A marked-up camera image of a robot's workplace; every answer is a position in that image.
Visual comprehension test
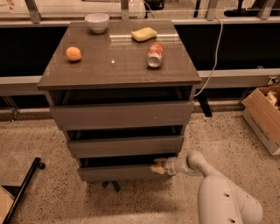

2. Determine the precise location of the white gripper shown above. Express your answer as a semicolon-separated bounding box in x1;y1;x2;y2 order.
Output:
150;157;187;176

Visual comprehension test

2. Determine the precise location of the grey bottom drawer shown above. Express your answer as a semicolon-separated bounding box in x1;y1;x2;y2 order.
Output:
78;157;166;182

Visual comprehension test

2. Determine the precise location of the grey drawer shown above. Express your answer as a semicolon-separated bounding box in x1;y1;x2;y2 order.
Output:
67;136;184;158
50;101;193;130
78;157;166;182

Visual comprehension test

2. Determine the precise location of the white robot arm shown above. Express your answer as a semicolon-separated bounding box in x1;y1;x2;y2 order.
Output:
150;151;263;224

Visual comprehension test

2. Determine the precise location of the grey top drawer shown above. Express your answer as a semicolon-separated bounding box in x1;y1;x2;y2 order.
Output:
50;101;193;130

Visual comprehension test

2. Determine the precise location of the grey middle drawer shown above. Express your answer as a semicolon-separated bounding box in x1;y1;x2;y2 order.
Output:
67;136;184;158

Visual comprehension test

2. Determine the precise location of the grey drawer cabinet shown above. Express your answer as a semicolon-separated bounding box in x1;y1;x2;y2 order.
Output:
37;19;202;183

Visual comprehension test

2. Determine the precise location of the blue tape cross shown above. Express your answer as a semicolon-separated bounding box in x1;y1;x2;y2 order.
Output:
101;181;121;193

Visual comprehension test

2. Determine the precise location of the red soda can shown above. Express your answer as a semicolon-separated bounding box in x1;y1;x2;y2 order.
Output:
147;42;164;68

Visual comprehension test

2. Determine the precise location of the cardboard box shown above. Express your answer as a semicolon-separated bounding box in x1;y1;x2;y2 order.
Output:
241;86;280;156

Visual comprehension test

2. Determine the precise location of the yellow sponge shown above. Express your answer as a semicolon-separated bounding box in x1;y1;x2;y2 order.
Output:
131;27;158;42

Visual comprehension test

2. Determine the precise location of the orange fruit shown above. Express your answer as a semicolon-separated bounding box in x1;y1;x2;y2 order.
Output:
66;46;81;61

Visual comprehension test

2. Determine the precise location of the white ceramic bowl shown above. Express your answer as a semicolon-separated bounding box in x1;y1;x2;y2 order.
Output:
85;13;109;33

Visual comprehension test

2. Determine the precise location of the black metal frame leg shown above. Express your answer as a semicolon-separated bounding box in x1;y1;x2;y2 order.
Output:
2;157;46;224

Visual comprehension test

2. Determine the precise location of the white cable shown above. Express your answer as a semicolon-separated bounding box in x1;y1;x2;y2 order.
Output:
193;17;224;98

